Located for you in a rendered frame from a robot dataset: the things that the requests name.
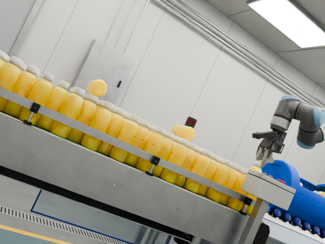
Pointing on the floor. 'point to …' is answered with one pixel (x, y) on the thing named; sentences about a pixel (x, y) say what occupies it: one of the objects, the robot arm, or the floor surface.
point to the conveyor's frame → (115, 187)
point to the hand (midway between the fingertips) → (258, 163)
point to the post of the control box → (254, 221)
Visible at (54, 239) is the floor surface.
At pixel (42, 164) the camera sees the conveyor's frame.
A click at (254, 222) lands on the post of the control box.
